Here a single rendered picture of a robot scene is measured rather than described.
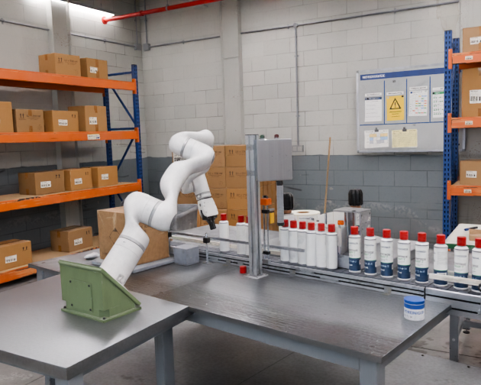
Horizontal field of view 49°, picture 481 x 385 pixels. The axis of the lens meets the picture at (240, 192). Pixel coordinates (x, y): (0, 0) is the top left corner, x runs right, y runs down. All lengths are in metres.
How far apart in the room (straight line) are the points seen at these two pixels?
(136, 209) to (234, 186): 3.91
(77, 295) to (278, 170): 1.02
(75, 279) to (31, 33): 5.53
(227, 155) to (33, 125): 2.18
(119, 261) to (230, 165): 4.07
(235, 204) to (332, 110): 1.95
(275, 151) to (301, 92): 4.91
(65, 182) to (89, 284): 4.60
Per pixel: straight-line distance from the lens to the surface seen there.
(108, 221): 2.87
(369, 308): 2.07
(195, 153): 2.41
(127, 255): 2.13
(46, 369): 1.78
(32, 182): 6.28
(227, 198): 6.12
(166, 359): 2.40
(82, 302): 2.10
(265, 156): 2.38
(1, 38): 7.09
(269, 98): 7.47
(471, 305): 2.16
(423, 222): 6.88
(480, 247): 2.14
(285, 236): 2.53
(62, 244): 6.64
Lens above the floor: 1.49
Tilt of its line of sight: 6 degrees down
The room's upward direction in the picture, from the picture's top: 2 degrees counter-clockwise
